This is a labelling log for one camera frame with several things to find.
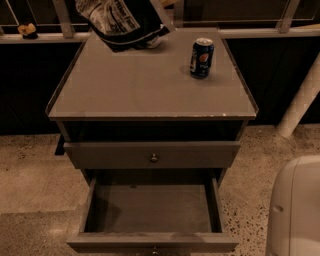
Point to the blue chip bag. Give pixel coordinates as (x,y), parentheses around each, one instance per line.
(125,24)

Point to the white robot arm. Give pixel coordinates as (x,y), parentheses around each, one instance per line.
(271,195)

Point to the grey wooden drawer cabinet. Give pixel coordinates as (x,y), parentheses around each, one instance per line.
(150,95)

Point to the round metal drawer knob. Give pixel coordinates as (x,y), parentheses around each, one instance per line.
(154,158)

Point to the grey top drawer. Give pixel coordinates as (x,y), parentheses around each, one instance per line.
(136,155)

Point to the grey open middle drawer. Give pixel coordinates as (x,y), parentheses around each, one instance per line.
(134,217)

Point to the white ceramic bowl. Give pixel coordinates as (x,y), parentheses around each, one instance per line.
(154,43)

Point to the blue pepsi can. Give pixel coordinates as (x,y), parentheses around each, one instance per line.
(201,58)

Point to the metal window railing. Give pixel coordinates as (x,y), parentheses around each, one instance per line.
(54,22)

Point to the yellow and black object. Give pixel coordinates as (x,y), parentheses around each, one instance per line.
(28,31)

